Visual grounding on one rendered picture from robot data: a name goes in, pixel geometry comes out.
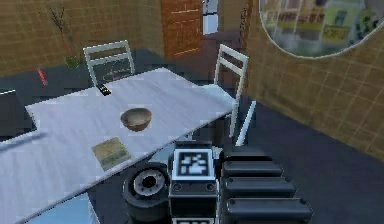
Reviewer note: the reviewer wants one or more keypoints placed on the bare twig house plant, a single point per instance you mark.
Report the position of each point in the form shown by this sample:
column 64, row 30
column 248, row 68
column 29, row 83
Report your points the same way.
column 65, row 40

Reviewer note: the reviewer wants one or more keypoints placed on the white room door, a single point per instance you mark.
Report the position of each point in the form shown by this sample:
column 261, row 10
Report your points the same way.
column 210, row 16

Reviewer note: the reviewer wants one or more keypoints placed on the dark grey cabinet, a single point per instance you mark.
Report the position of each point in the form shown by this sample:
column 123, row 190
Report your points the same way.
column 10, row 110

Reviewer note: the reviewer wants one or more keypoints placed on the white slatted chair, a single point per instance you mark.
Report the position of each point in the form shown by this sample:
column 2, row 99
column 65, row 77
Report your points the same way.
column 110, row 63
column 230, row 80

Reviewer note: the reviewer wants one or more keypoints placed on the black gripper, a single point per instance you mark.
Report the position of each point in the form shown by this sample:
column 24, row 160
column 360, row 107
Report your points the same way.
column 146, row 191

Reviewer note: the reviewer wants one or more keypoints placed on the black remote control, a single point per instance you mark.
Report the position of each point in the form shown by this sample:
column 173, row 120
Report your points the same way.
column 103, row 89

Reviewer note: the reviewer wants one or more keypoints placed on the olive green book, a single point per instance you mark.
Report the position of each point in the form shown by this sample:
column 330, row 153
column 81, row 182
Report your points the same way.
column 110, row 153

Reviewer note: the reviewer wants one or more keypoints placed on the white table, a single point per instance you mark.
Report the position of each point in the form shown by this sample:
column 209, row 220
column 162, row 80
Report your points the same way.
column 100, row 133

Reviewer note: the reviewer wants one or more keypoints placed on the red stick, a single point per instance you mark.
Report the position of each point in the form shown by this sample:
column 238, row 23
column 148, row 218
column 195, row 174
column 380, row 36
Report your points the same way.
column 42, row 76

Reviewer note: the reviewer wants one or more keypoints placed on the brown bowl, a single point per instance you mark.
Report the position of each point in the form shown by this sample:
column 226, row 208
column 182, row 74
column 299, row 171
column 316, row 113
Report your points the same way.
column 136, row 119

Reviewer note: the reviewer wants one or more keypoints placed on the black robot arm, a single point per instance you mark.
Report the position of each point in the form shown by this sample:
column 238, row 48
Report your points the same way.
column 253, row 186

